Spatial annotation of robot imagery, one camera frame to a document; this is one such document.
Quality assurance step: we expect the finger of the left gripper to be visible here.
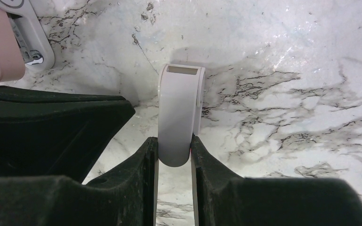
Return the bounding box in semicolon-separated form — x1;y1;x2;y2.
0;86;135;182

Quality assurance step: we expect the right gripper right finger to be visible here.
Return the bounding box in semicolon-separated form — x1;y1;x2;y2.
190;136;362;226

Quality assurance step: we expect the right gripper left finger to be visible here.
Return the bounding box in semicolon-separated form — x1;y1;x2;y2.
0;137;158;226

